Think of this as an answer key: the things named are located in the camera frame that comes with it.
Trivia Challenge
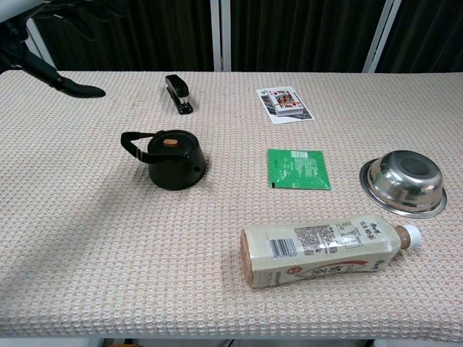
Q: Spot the black stapler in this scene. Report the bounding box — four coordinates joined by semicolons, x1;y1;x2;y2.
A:
164;74;195;116

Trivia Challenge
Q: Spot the playing card packet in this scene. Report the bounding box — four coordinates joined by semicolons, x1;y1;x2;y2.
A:
255;87;315;126

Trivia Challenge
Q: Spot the green foil sachet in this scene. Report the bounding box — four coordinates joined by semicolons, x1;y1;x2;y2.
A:
266;148;332;191

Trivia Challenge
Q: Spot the beige waffle tablecloth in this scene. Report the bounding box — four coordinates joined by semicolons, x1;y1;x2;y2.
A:
0;69;463;343

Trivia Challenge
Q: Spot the white frame post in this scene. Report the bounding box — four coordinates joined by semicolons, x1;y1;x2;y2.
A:
211;0;232;72
25;17;59;70
361;0;402;73

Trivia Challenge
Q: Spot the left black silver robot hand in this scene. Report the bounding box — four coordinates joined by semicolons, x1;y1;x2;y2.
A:
0;0;127;98

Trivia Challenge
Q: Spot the black pleated curtain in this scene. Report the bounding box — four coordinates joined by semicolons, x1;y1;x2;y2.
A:
34;0;463;74

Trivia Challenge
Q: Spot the milk tea bottle white cap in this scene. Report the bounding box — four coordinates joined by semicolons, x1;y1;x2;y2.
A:
239;213;423;289

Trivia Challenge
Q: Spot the stainless steel bowl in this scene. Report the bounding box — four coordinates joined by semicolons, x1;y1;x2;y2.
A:
359;150;448;219

